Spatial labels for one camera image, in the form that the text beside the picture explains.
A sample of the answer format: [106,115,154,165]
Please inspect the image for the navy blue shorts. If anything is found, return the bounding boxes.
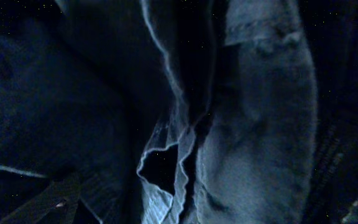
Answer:
[0,1,358,223]

